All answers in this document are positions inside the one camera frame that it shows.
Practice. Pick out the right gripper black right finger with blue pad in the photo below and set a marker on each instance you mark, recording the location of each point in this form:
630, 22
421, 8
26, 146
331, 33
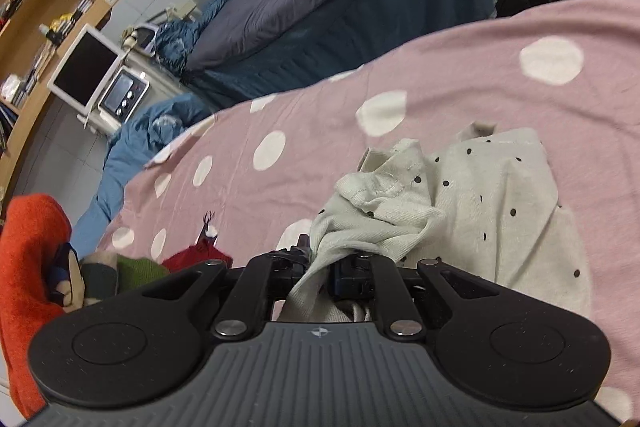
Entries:
376, 282

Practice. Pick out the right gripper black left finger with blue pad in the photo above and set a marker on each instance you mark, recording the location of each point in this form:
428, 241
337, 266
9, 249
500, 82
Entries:
257, 287

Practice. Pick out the cream polka dot garment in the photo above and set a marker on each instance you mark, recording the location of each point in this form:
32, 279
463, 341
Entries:
440, 226

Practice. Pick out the red knit garment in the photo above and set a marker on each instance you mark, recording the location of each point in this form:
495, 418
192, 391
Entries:
195, 254

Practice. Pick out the green knit garment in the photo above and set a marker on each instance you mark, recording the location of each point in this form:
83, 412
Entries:
134, 273

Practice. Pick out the pink polka dot bedsheet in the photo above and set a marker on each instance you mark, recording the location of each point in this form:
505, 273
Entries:
529, 127

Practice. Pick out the blue crumpled blanket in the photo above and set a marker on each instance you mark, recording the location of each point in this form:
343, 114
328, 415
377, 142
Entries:
145, 135

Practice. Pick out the orange knit garment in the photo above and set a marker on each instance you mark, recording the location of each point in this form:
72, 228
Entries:
34, 229

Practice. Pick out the massage bed dark cover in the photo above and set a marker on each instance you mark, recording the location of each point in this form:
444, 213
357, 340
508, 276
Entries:
339, 35

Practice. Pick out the white monitor machine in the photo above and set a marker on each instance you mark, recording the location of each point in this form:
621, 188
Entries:
93, 78

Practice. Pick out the wooden shelf cabinet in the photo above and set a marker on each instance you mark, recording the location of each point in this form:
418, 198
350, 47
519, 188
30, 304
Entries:
21, 43

